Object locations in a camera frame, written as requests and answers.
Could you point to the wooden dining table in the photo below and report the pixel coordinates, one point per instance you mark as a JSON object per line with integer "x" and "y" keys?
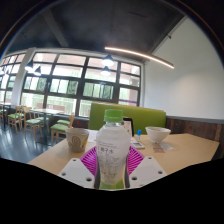
{"x": 46, "y": 111}

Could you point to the long linear ceiling light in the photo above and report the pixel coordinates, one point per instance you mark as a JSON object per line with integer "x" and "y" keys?
{"x": 140, "y": 54}

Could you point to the green upholstered bench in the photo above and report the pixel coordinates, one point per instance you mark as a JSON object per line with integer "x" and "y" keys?
{"x": 146, "y": 116}

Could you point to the black-framed window wall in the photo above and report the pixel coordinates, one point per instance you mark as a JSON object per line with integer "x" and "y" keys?
{"x": 66, "y": 86}

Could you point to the beige patterned cup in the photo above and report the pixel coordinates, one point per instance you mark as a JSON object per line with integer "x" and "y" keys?
{"x": 77, "y": 140}

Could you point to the brown printed card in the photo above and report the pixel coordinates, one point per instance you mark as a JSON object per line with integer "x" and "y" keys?
{"x": 158, "y": 148}

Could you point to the white ceramic bowl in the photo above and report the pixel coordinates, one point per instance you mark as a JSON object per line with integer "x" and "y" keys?
{"x": 158, "y": 135}

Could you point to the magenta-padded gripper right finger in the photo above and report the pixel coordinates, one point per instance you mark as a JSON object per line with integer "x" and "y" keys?
{"x": 148, "y": 170}

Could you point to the dark pendant lamp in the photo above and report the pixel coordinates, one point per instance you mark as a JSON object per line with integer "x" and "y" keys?
{"x": 29, "y": 67}
{"x": 105, "y": 71}
{"x": 108, "y": 61}
{"x": 37, "y": 71}

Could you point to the wooden chairs with green seats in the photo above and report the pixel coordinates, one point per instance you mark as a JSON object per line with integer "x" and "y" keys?
{"x": 33, "y": 122}

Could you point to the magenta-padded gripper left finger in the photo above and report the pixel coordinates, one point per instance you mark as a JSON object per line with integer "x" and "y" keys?
{"x": 76, "y": 171}

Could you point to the green-capped white drink bottle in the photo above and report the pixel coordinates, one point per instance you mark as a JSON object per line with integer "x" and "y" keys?
{"x": 112, "y": 150}

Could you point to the white paper napkin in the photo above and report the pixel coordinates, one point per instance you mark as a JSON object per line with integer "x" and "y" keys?
{"x": 166, "y": 146}

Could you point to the black-framed menu stand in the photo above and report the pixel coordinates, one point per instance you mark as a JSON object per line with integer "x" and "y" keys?
{"x": 129, "y": 126}

